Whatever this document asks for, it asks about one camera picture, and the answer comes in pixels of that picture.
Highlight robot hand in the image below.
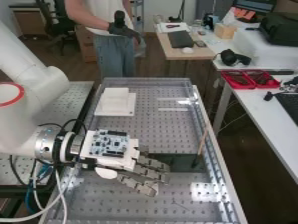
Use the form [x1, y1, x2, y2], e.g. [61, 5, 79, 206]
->
[78, 129, 173, 198]

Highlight small white box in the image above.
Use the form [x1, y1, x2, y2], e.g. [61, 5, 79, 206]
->
[93, 86, 138, 117]

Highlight thin stick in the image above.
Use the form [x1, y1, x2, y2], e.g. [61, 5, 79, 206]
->
[190, 127, 210, 169]

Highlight person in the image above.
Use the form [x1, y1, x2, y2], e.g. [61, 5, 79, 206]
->
[63, 0, 146, 80]

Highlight wooden desk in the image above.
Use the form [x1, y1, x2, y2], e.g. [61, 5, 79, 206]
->
[154, 31, 219, 80]

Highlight white desk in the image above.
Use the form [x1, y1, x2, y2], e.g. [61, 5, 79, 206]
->
[211, 74, 298, 185]
[201, 18, 298, 72]

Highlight red tray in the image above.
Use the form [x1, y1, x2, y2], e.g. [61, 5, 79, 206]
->
[246, 69, 282, 90]
[219, 70, 258, 90]

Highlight black keyboard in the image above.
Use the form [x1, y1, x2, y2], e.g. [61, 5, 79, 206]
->
[274, 92, 298, 126]
[166, 30, 195, 49]

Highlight black headphones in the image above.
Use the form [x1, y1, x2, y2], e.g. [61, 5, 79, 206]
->
[218, 48, 252, 67]

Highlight black office chair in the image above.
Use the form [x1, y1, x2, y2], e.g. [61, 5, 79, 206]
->
[34, 0, 77, 56]

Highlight wooden cabinet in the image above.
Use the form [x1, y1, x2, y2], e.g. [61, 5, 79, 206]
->
[9, 4, 46, 36]

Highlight small cardboard box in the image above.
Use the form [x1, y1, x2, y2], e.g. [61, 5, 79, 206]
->
[212, 22, 239, 41]

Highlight small white jointed device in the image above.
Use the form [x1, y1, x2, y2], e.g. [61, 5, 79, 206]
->
[280, 76, 298, 93]

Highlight black bag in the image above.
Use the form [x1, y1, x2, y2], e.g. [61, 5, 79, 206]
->
[258, 12, 298, 47]

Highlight computer screen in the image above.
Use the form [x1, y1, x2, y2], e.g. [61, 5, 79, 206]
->
[231, 0, 279, 15]

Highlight black cable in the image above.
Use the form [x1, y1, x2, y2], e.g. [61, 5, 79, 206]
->
[37, 118, 89, 138]

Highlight white cable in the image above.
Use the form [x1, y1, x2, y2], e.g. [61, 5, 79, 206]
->
[0, 168, 69, 224]

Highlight blue cable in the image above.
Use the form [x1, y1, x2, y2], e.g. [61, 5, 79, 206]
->
[24, 164, 53, 215]

